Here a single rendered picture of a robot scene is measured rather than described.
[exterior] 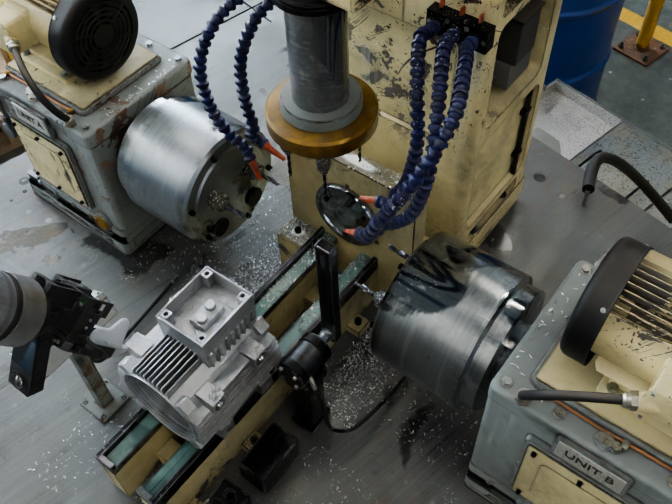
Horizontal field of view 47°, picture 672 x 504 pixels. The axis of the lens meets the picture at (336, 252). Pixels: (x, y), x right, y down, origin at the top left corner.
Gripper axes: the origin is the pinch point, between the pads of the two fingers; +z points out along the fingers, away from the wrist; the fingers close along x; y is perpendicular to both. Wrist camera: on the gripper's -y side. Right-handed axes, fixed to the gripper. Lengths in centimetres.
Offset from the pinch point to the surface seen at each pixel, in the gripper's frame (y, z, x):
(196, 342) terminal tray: 6.4, 6.1, -9.6
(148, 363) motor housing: -0.9, 7.4, -3.4
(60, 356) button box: -8.8, 8.0, 12.0
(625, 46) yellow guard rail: 171, 233, 8
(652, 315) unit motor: 42, 3, -64
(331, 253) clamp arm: 28.5, 7.1, -20.9
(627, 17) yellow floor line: 189, 244, 16
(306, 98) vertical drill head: 46.5, 1.9, -6.8
